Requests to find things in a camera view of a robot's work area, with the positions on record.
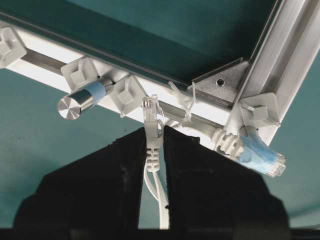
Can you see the aluminium extrusion frame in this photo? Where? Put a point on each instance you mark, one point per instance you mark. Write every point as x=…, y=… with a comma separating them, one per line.
x=159, y=41

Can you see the corner bracket metal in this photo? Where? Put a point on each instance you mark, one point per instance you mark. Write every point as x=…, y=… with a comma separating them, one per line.
x=221, y=85

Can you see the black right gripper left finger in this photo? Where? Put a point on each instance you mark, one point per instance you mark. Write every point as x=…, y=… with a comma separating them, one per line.
x=94, y=198

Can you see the steel pin with blue tape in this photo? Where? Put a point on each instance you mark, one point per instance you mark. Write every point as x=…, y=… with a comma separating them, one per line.
x=71, y=106

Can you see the white zip tie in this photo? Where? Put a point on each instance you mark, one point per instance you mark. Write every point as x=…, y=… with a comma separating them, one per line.
x=186, y=105

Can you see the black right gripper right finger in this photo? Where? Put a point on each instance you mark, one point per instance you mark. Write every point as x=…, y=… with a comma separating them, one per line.
x=214, y=198

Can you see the white cable tie mount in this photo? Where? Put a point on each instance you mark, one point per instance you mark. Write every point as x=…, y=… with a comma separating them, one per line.
x=12, y=47
x=79, y=73
x=127, y=95
x=260, y=111

